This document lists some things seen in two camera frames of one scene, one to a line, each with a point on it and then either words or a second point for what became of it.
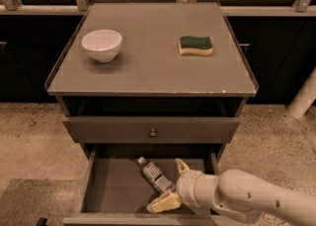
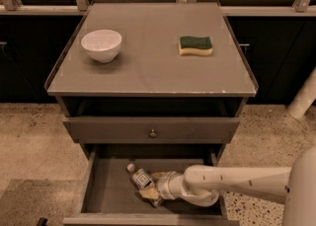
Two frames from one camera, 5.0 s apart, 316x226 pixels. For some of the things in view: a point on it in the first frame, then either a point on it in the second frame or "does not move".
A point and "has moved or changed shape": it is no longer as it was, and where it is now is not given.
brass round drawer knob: (152, 133) does not move
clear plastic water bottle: (156, 176) has moved or changed shape
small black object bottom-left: (41, 221) does not move
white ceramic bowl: (104, 44) does not move
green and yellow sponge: (189, 44) does not move
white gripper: (187, 185) → (165, 184)
